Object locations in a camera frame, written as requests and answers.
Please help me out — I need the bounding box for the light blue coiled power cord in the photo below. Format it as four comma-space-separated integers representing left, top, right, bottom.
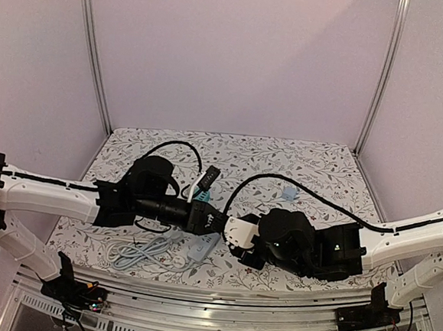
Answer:
112, 222, 187, 274

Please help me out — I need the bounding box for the floral patterned table mat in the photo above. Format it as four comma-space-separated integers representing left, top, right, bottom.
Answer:
42, 119, 414, 305

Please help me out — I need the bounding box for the front aluminium rail base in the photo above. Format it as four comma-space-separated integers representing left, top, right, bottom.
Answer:
0, 261, 438, 331

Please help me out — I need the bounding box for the right aluminium frame post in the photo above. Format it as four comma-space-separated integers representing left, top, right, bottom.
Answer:
353, 0, 410, 158

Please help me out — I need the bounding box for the left aluminium frame post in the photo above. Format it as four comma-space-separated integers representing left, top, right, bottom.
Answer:
81, 0, 113, 137

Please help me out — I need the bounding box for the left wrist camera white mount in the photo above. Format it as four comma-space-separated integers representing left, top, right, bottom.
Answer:
187, 165, 220, 202

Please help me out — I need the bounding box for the aluminium frame post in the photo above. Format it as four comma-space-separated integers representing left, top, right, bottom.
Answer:
353, 0, 410, 158
81, 0, 113, 137

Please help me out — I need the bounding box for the light blue power strip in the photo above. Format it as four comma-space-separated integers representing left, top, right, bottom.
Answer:
187, 232, 220, 264

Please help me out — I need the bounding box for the teal power strip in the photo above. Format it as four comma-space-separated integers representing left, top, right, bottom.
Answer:
193, 190, 210, 203

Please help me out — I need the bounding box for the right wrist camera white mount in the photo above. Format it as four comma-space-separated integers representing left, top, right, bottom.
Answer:
223, 217, 259, 251

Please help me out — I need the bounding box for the small blue charger plug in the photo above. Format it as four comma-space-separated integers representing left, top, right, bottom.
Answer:
282, 187, 298, 202

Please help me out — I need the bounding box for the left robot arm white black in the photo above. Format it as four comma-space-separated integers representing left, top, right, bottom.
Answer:
0, 153, 226, 304

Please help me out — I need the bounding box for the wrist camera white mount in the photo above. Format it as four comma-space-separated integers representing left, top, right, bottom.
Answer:
187, 165, 220, 202
223, 217, 259, 251

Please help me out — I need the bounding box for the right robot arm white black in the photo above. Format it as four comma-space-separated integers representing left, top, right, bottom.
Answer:
223, 208, 443, 331

